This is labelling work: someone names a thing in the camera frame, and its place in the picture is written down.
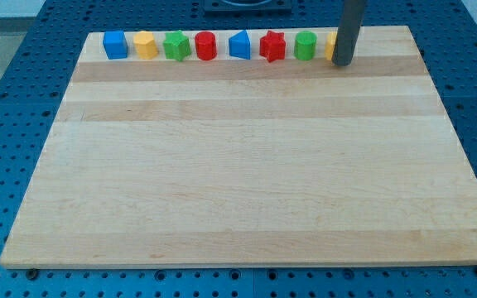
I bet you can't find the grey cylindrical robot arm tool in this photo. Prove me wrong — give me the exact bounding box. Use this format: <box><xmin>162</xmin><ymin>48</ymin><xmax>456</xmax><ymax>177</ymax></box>
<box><xmin>332</xmin><ymin>0</ymin><xmax>367</xmax><ymax>66</ymax></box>

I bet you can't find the yellow heart block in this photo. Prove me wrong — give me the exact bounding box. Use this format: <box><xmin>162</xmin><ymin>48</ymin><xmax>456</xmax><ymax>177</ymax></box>
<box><xmin>325</xmin><ymin>31</ymin><xmax>337</xmax><ymax>61</ymax></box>

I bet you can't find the large wooden board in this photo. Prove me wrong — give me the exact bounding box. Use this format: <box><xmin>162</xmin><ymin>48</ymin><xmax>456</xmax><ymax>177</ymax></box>
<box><xmin>0</xmin><ymin>26</ymin><xmax>477</xmax><ymax>269</ymax></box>

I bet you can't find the blue triangle block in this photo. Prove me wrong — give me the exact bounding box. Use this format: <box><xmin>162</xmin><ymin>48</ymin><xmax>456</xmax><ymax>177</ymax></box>
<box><xmin>228</xmin><ymin>30</ymin><xmax>251</xmax><ymax>60</ymax></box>

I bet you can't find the red star block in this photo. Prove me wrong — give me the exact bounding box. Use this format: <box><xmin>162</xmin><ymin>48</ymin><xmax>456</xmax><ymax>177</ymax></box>
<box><xmin>259</xmin><ymin>30</ymin><xmax>286</xmax><ymax>62</ymax></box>

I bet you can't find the red cylinder block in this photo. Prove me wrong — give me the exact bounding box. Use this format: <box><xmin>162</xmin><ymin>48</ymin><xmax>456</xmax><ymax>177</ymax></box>
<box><xmin>195</xmin><ymin>31</ymin><xmax>217</xmax><ymax>60</ymax></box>

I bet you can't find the green star block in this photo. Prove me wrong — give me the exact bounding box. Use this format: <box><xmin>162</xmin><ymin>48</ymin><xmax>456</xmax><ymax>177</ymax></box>
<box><xmin>163</xmin><ymin>30</ymin><xmax>191</xmax><ymax>61</ymax></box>

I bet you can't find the green cylinder block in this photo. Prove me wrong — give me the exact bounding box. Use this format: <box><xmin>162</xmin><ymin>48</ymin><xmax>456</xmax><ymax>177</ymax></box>
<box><xmin>294</xmin><ymin>31</ymin><xmax>317</xmax><ymax>60</ymax></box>

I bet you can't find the yellow hexagon block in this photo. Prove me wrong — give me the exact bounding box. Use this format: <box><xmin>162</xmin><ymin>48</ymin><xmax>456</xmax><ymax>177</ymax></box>
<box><xmin>133</xmin><ymin>31</ymin><xmax>159</xmax><ymax>60</ymax></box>

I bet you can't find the blue cube block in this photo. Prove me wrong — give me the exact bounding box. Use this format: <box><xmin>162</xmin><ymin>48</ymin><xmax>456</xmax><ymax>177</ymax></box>
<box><xmin>103</xmin><ymin>31</ymin><xmax>128</xmax><ymax>60</ymax></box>

